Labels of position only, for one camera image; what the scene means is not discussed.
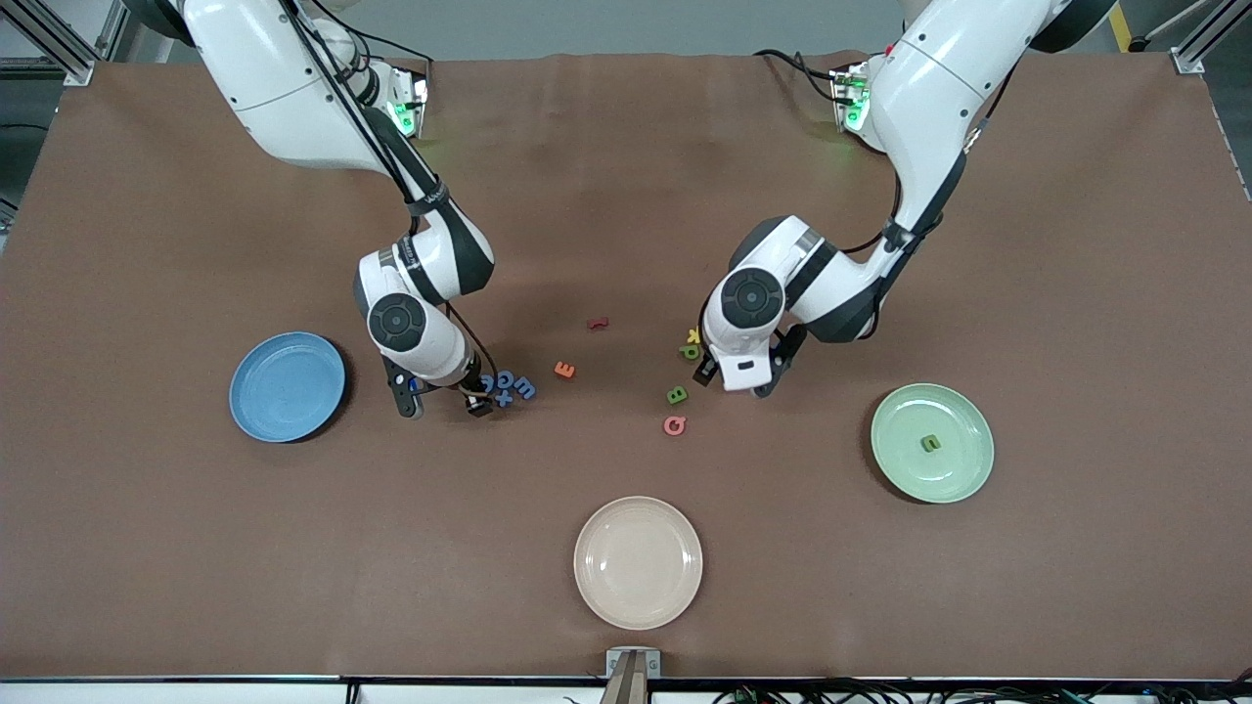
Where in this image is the blue plate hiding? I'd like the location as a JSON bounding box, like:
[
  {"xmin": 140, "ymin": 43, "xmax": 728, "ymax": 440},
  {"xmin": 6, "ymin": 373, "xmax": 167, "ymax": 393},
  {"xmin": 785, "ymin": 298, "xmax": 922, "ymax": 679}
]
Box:
[{"xmin": 228, "ymin": 331, "xmax": 347, "ymax": 444}]

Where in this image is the aluminium frame post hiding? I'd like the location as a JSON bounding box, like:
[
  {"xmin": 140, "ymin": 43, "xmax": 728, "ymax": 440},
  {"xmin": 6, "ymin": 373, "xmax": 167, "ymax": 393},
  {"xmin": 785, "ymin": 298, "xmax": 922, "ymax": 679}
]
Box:
[
  {"xmin": 1169, "ymin": 0, "xmax": 1252, "ymax": 77},
  {"xmin": 0, "ymin": 0, "xmax": 133, "ymax": 87}
]

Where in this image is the cream plate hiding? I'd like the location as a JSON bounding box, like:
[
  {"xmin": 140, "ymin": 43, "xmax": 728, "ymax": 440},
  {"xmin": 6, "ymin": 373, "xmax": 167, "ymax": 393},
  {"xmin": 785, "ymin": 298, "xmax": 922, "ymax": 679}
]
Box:
[{"xmin": 572, "ymin": 496, "xmax": 704, "ymax": 632}]

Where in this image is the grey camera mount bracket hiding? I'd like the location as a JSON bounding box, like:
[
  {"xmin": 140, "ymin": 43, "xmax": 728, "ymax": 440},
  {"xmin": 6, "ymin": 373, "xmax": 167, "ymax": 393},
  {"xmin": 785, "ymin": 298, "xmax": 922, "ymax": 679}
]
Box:
[{"xmin": 604, "ymin": 646, "xmax": 662, "ymax": 704}]

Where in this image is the light green plate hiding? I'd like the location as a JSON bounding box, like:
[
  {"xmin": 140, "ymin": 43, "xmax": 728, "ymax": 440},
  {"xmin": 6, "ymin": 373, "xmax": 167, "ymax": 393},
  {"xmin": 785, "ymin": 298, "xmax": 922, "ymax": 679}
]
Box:
[{"xmin": 870, "ymin": 382, "xmax": 996, "ymax": 506}]

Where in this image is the brown table mat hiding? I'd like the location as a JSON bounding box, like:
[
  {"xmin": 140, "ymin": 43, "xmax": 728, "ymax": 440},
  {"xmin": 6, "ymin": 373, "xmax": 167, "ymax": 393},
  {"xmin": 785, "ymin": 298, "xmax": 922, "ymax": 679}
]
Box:
[{"xmin": 0, "ymin": 49, "xmax": 1252, "ymax": 682}]

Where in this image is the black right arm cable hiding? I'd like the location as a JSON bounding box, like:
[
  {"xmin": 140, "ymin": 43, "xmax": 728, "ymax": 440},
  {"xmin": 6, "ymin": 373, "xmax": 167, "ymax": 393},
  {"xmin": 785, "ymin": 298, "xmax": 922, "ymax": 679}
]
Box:
[{"xmin": 279, "ymin": 0, "xmax": 488, "ymax": 368}]

